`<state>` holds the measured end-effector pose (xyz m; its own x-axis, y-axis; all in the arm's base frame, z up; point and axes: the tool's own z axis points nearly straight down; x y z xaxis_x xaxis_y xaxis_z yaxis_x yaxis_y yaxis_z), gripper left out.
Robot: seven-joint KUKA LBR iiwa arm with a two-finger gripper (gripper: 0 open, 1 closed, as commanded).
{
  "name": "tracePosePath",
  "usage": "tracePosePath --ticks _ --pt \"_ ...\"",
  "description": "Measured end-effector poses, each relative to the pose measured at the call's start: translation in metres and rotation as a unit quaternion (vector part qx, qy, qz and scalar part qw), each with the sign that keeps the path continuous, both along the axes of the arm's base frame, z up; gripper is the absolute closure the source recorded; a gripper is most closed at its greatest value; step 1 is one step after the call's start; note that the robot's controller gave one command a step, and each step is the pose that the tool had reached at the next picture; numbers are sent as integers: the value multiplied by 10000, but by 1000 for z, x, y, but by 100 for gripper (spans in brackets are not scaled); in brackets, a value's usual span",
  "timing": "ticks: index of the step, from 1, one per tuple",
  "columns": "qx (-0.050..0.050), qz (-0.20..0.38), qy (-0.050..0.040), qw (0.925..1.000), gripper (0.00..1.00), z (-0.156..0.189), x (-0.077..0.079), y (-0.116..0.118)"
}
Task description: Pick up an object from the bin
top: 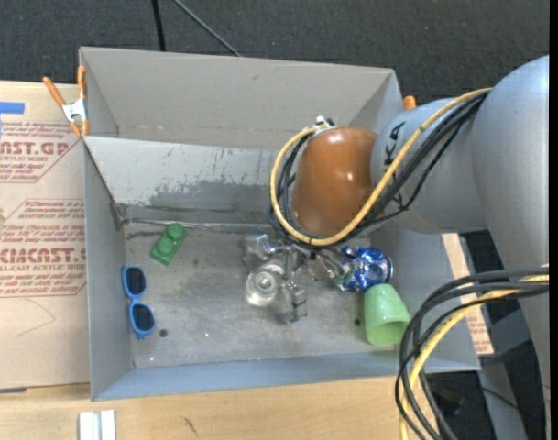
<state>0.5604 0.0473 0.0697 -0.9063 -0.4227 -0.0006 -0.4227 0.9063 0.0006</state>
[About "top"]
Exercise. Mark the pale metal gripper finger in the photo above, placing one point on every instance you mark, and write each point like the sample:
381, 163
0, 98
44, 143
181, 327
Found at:
296, 301
255, 248

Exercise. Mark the grey metal bin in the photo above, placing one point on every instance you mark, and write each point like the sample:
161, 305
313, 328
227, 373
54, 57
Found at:
223, 328

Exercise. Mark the blue and white marbled ball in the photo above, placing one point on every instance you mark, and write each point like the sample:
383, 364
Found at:
372, 264

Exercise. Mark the green toy brick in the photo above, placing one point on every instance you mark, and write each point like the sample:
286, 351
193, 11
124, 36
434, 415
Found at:
167, 245

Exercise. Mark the blue sunglasses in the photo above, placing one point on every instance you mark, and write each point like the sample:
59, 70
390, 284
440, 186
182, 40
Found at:
138, 300

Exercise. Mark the brown cardboard board, red print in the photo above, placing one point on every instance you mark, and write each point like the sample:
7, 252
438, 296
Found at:
40, 291

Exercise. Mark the green plastic cup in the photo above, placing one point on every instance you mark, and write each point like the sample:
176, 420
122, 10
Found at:
385, 316

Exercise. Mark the clear glass cup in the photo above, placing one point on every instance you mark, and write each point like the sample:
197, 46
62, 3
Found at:
261, 288

